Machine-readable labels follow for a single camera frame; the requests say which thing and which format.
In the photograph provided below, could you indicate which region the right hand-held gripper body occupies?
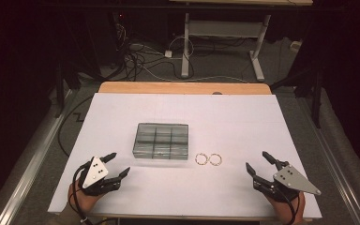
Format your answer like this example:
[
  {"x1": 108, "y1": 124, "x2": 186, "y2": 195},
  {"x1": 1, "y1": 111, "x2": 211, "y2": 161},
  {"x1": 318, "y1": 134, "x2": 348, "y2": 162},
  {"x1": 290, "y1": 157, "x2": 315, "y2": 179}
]
[{"x1": 252, "y1": 164, "x2": 323, "y2": 203}]

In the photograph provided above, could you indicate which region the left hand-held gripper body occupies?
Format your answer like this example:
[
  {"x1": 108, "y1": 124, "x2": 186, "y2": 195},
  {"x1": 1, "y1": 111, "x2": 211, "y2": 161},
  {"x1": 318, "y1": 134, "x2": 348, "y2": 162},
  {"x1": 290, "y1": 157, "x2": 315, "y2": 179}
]
[{"x1": 77, "y1": 156, "x2": 122, "y2": 197}]

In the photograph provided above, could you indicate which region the clear plastic compartment box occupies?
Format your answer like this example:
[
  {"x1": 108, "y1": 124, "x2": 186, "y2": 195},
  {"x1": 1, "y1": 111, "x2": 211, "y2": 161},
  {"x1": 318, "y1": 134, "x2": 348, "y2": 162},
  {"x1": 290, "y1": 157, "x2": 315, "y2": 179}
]
[{"x1": 132, "y1": 122, "x2": 189, "y2": 161}]

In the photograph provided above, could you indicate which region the person's left hand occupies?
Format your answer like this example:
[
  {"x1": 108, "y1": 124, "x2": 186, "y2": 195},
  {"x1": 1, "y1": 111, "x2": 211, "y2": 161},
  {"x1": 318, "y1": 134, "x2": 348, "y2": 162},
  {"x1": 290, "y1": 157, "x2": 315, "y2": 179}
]
[{"x1": 67, "y1": 181, "x2": 103, "y2": 214}]

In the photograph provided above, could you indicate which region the person's right hand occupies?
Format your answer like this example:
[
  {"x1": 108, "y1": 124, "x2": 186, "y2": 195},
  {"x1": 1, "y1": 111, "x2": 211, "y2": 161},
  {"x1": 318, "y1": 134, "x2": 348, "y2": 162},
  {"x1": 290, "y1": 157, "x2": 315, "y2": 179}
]
[{"x1": 266, "y1": 191, "x2": 308, "y2": 225}]

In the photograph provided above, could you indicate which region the white board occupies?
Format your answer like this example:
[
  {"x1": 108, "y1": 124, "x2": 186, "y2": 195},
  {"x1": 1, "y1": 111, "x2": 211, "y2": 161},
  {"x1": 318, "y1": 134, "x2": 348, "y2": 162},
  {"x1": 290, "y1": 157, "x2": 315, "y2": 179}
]
[{"x1": 47, "y1": 92, "x2": 323, "y2": 219}]

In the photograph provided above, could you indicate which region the black metal stand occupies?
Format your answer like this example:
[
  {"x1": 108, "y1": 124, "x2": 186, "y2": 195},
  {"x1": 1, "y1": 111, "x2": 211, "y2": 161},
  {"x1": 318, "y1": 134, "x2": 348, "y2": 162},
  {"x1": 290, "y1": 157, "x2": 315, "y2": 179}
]
[
  {"x1": 270, "y1": 67, "x2": 323, "y2": 129},
  {"x1": 53, "y1": 59, "x2": 83, "y2": 119}
]

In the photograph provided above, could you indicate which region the wooden table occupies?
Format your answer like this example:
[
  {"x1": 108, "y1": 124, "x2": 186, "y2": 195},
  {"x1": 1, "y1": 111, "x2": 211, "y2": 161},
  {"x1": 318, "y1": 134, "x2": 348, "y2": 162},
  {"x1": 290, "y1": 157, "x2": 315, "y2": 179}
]
[{"x1": 97, "y1": 81, "x2": 314, "y2": 223}]

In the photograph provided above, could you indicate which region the white box on floor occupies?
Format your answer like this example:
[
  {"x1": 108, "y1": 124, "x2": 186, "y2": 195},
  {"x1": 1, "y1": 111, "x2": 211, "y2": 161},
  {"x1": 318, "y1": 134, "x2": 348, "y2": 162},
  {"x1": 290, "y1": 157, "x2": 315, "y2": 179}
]
[{"x1": 290, "y1": 40, "x2": 304, "y2": 53}]

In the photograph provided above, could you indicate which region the black device with red light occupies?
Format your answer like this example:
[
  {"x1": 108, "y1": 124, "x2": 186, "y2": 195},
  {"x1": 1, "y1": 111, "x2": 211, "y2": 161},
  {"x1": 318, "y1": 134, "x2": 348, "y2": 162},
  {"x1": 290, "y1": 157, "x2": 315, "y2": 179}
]
[{"x1": 112, "y1": 10, "x2": 129, "y2": 53}]

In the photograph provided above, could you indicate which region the right hand-held gripper cable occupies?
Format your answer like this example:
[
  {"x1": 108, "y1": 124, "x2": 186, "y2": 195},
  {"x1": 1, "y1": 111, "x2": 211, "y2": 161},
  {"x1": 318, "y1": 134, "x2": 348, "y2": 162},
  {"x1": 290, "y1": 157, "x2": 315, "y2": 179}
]
[{"x1": 276, "y1": 188, "x2": 301, "y2": 225}]

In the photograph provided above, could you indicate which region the hand-held gripper cable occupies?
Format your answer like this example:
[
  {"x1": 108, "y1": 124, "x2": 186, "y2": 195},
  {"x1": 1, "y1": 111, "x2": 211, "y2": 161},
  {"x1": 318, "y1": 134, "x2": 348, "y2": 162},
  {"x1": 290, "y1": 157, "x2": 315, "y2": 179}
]
[
  {"x1": 70, "y1": 163, "x2": 93, "y2": 225},
  {"x1": 276, "y1": 188, "x2": 301, "y2": 225}
]

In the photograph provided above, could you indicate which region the left hand-held gripper cable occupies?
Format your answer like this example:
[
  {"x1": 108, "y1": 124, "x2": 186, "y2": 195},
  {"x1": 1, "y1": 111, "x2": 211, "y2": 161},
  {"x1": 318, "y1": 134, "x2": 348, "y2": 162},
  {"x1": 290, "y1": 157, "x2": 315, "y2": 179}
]
[{"x1": 70, "y1": 163, "x2": 93, "y2": 225}]

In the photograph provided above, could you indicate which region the aluminium floor rail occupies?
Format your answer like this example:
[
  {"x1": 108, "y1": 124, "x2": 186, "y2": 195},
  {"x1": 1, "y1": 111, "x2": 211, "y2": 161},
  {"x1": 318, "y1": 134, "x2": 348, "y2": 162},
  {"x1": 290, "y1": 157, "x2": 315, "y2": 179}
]
[
  {"x1": 0, "y1": 88, "x2": 77, "y2": 225},
  {"x1": 295, "y1": 97, "x2": 360, "y2": 225}
]

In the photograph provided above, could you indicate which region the black floor cable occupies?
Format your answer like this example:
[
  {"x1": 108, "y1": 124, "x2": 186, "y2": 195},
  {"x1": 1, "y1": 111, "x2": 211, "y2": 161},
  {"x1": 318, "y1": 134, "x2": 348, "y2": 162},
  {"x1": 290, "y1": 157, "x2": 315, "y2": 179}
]
[{"x1": 57, "y1": 95, "x2": 96, "y2": 158}]

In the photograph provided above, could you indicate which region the tangle of floor cables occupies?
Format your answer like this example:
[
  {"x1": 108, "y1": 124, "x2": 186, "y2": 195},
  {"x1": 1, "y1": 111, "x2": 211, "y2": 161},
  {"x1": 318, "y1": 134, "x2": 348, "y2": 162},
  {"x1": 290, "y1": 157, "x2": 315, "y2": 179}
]
[{"x1": 113, "y1": 22, "x2": 251, "y2": 83}]

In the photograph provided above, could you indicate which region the white metal desk frame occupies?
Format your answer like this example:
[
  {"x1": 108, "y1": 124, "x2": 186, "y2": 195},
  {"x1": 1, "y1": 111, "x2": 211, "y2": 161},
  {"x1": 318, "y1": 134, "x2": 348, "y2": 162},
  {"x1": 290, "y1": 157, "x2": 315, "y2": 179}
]
[{"x1": 168, "y1": 0, "x2": 314, "y2": 83}]

